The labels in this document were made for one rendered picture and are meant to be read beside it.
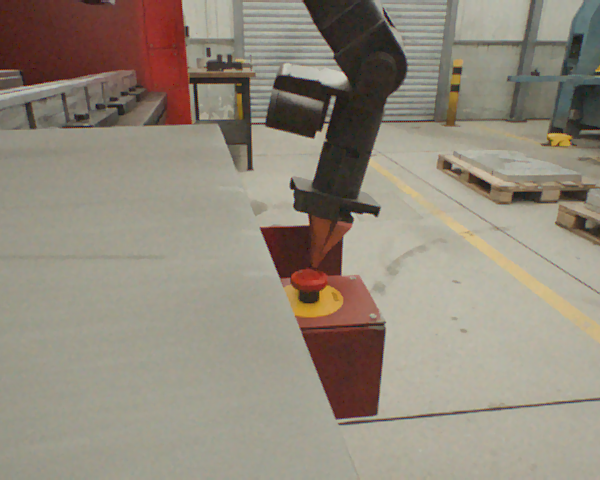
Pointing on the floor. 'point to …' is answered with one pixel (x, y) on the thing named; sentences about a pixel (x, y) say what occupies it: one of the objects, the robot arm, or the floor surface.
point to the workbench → (240, 134)
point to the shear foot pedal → (562, 134)
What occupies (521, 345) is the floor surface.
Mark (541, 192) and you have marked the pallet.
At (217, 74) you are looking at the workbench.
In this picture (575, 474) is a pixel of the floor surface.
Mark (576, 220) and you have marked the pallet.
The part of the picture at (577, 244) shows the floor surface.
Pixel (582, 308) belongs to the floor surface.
